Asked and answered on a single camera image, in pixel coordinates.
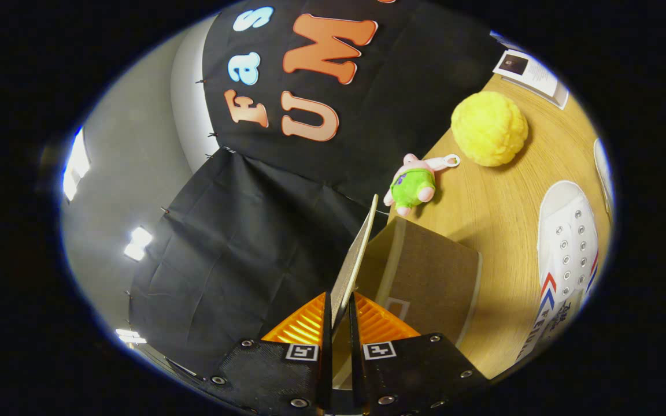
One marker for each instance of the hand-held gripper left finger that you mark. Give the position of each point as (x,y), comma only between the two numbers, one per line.
(275,375)

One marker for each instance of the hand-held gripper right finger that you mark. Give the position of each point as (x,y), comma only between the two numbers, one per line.
(414,370)

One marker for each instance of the beige fabric storage box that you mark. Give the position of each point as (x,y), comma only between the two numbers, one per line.
(425,271)

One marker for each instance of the white striped canvas shoe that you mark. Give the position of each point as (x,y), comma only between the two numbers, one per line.
(603,173)
(567,242)

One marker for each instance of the black backdrop cloth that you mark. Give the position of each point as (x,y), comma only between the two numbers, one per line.
(240,242)

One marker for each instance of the ceiling light panel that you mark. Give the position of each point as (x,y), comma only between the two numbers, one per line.
(137,244)
(130,336)
(76,164)

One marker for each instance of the pink plush toy green outfit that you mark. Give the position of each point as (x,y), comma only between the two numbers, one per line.
(411,188)

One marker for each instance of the row of black cloth clips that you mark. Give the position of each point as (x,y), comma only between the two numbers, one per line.
(212,134)

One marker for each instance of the yellow round plush cushion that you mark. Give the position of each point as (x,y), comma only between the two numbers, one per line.
(489,128)

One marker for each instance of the white portrait cover book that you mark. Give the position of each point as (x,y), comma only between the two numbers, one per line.
(532,72)

